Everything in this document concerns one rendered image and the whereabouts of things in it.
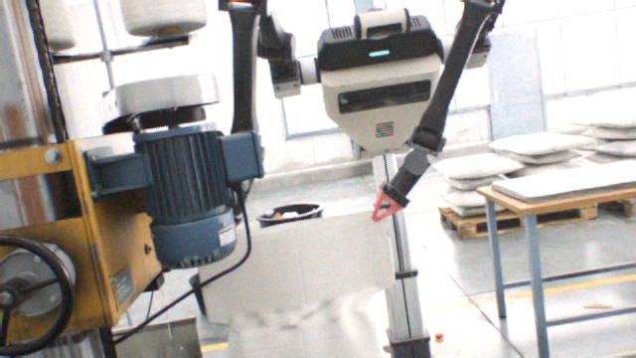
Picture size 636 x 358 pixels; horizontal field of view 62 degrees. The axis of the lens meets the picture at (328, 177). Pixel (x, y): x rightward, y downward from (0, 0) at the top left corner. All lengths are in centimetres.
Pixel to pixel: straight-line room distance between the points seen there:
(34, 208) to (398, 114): 116
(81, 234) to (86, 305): 12
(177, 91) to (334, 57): 83
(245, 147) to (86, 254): 32
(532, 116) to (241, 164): 928
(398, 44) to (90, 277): 113
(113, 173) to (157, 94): 16
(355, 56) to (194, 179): 87
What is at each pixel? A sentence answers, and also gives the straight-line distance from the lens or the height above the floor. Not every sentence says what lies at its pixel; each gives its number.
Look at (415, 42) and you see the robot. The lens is 170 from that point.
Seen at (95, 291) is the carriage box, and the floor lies 109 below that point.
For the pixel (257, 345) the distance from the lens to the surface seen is 137.
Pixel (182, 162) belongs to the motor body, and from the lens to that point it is 94.
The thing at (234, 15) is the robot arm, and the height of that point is 155.
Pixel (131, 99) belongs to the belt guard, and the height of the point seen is 139.
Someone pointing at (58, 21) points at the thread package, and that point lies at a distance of 119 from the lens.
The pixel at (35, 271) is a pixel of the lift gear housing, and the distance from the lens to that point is 93.
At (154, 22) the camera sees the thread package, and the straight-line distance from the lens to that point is 109.
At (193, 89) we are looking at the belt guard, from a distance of 92.
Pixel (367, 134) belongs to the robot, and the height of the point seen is 121.
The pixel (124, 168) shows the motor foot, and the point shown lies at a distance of 97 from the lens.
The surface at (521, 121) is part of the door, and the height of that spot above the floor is 51.
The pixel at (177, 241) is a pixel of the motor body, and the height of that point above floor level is 114.
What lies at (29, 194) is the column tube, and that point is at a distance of 96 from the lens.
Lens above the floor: 133
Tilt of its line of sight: 8 degrees down
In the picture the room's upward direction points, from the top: 9 degrees counter-clockwise
